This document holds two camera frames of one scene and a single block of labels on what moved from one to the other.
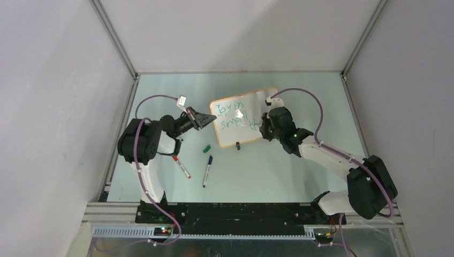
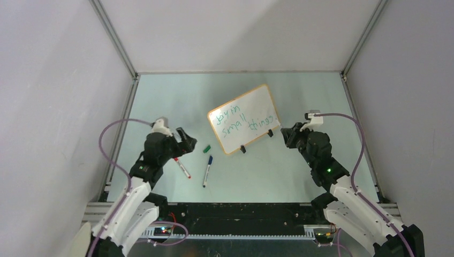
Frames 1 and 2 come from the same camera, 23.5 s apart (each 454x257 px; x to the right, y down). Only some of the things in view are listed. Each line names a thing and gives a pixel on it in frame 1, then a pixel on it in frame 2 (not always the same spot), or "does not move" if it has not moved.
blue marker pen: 209,165 does not move
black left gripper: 204,119 -> 189,142
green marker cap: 206,149 does not move
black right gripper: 266,120 -> 289,135
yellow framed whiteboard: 239,118 does not move
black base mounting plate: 201,218 does not move
